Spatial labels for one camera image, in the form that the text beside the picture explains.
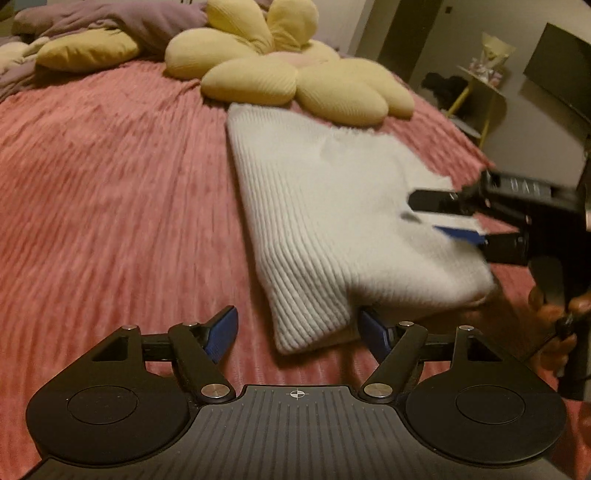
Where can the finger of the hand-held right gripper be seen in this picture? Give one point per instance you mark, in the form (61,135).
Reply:
(461,234)
(438,201)

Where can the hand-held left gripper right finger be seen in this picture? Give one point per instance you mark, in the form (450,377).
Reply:
(374,333)

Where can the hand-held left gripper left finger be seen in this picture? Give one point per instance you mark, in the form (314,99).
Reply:
(222,332)

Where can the white ribbed knit sweater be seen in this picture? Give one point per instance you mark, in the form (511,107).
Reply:
(323,207)

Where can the person's right hand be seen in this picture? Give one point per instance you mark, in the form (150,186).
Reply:
(549,332)

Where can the yellow-legged side table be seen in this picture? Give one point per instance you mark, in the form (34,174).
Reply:
(482,99)

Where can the black bag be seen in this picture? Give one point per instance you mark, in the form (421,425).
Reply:
(443,87)

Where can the black television screen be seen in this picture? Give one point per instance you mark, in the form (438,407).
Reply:
(561,69)

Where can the wrapped flower bouquet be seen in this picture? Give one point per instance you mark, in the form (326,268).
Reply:
(491,55)

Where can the pink ribbed blanket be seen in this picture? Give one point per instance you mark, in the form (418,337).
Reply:
(115,207)

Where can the yellow flower-shaped pillow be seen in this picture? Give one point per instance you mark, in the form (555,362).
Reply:
(249,81)

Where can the small yellow leaf pillow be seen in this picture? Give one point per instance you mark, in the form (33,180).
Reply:
(87,50)

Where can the purple duvet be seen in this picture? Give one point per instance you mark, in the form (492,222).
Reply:
(138,16)

